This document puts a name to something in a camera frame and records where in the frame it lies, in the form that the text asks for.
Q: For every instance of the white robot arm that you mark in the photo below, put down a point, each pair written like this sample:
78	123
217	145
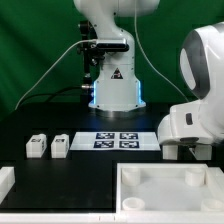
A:
201	62

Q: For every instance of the green backdrop curtain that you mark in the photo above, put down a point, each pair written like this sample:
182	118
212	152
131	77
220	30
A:
35	33

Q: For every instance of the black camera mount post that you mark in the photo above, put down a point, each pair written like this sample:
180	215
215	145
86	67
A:
91	56

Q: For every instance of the white sheet with markers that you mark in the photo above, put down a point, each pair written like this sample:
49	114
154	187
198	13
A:
131	141

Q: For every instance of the white left obstacle block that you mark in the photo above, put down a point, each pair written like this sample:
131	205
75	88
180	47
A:
7	180

